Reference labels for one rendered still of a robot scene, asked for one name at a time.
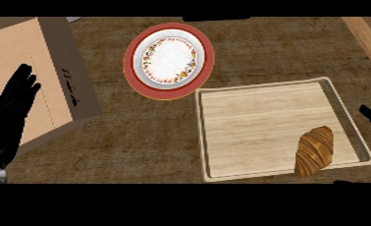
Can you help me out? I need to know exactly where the pale wooden open drawer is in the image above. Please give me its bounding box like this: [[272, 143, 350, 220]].
[[0, 17, 75, 146]]

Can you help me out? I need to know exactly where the dark brown drawer front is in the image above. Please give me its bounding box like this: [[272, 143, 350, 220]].
[[16, 17, 104, 157]]

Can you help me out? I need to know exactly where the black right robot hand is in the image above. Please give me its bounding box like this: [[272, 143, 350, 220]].
[[358, 104, 371, 123]]

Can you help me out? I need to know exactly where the white floral rimmed plate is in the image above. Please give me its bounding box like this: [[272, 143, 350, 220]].
[[132, 28, 207, 90]]

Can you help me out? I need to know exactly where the pale wooden tray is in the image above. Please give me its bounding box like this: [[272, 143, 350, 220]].
[[194, 76, 371, 183]]

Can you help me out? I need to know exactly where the pale wooden board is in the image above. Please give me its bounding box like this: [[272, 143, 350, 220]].
[[339, 16, 371, 59]]

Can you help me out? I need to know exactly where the round red placemat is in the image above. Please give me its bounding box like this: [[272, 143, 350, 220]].
[[124, 22, 216, 101]]

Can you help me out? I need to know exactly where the black appliance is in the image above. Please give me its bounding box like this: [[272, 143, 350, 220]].
[[181, 16, 252, 23]]

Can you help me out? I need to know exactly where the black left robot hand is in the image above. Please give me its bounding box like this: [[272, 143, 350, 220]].
[[0, 63, 44, 171]]

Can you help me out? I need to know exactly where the brown croissant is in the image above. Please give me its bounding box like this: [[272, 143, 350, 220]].
[[293, 125, 336, 179]]

